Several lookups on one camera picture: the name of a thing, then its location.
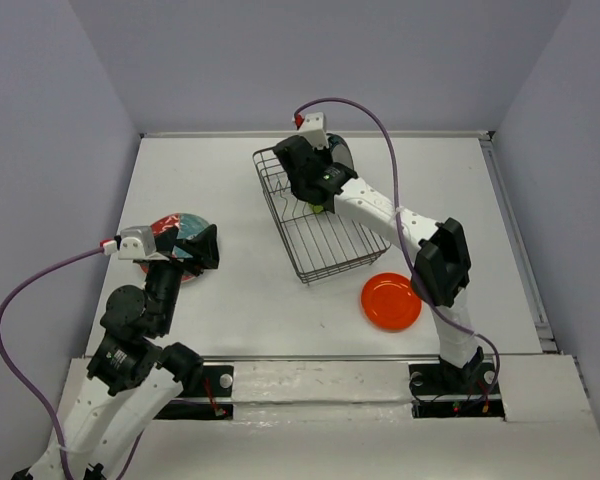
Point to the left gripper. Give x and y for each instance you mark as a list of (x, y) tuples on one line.
[(205, 245)]

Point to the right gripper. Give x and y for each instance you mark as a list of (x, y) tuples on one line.
[(323, 151)]

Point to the green rimmed white plate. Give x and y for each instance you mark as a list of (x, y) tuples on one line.
[(340, 151)]

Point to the orange plate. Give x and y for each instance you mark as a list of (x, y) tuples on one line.
[(389, 302)]

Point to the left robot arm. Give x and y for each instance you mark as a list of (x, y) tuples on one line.
[(129, 379)]

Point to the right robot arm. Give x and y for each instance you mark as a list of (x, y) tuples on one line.
[(436, 252)]

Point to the red and teal plate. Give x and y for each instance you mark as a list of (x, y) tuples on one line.
[(188, 225)]

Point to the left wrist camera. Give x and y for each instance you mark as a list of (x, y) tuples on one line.
[(136, 243)]

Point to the wire dish rack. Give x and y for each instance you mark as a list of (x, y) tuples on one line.
[(318, 246)]

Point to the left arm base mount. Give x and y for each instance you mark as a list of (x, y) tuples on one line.
[(209, 400)]

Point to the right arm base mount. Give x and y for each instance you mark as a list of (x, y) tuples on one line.
[(434, 399)]

